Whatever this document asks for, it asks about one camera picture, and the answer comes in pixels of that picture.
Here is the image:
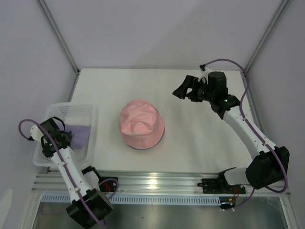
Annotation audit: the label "white plastic basket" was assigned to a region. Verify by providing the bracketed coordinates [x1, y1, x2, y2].
[44, 103, 98, 168]

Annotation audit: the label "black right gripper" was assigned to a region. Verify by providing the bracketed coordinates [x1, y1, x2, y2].
[172, 75, 214, 103]

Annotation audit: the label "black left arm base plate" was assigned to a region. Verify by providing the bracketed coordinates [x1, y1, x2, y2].
[99, 177, 118, 193]

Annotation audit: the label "aluminium mounting rail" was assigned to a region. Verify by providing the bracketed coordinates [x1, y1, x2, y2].
[30, 170, 291, 197]

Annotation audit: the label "pink bucket hat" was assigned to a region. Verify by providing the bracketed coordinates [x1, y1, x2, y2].
[118, 99, 165, 150]

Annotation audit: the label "slotted grey cable duct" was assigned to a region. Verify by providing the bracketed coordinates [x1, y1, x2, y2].
[41, 194, 221, 206]

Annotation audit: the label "lavender bucket hat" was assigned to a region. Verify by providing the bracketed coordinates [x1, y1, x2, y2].
[65, 124, 91, 149]

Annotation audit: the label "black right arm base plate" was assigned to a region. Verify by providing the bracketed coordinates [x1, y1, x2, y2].
[197, 178, 246, 194]

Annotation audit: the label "aluminium frame post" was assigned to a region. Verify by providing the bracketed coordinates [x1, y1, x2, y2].
[245, 0, 292, 74]
[35, 0, 81, 76]

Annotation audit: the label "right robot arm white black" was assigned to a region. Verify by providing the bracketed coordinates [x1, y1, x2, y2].
[172, 72, 290, 193]

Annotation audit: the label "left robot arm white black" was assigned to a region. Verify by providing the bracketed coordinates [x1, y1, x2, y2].
[37, 118, 113, 229]

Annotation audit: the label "left aluminium frame post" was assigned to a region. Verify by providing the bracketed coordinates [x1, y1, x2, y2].
[35, 0, 81, 76]

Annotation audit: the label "blue bucket hat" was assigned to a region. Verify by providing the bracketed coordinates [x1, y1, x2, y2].
[127, 128, 165, 150]

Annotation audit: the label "right aluminium frame post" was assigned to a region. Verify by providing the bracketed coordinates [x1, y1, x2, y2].
[245, 0, 292, 74]

